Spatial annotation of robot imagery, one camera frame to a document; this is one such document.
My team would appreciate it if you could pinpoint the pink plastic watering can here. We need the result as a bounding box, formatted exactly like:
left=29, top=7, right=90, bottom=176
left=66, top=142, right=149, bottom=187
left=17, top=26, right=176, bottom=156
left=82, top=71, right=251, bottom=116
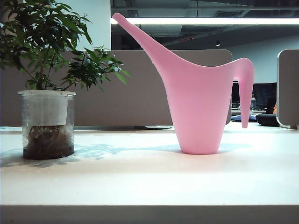
left=111, top=13, right=255, bottom=155

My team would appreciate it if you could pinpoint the clear glass plant pot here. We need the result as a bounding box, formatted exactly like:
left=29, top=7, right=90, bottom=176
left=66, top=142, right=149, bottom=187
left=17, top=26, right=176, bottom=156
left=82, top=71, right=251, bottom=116
left=17, top=90, right=77, bottom=160

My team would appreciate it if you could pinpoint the green leafy plant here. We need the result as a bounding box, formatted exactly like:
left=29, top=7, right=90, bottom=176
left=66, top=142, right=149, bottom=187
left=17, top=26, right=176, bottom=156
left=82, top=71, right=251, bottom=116
left=0, top=0, right=131, bottom=92

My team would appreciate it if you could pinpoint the grey flat partition foot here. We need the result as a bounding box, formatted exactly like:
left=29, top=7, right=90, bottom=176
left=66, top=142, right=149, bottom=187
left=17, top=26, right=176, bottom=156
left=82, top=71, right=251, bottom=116
left=135, top=125, right=173, bottom=130

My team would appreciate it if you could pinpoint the wide beige desk partition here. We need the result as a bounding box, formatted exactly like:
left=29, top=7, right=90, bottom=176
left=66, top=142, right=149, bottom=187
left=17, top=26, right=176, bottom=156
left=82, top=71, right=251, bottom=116
left=0, top=49, right=233, bottom=128

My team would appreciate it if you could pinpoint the blue checkered cloth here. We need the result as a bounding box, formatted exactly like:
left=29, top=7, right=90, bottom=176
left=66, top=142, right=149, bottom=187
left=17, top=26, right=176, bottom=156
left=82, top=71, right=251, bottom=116
left=231, top=114, right=257, bottom=123

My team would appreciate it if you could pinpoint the dark computer monitor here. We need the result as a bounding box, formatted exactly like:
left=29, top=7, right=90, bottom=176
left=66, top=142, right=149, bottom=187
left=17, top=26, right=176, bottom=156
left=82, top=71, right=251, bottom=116
left=231, top=79, right=241, bottom=104

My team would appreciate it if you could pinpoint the white inner pot liner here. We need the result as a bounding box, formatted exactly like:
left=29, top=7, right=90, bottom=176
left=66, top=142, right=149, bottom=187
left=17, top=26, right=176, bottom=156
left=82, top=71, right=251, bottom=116
left=29, top=90, right=71, bottom=126

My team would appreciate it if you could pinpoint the long ceiling light strip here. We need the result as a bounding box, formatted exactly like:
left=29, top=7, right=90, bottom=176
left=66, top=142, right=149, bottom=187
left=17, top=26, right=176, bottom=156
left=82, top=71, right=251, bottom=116
left=110, top=17, right=299, bottom=25

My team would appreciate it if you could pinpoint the black round cushion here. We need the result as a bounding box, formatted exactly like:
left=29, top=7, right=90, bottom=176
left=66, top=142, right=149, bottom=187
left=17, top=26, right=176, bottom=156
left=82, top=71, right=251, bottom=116
left=255, top=113, right=280, bottom=127

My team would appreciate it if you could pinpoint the narrow beige desk partition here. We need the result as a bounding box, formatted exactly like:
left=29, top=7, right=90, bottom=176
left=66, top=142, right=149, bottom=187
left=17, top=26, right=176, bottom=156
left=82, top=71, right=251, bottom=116
left=277, top=49, right=299, bottom=129

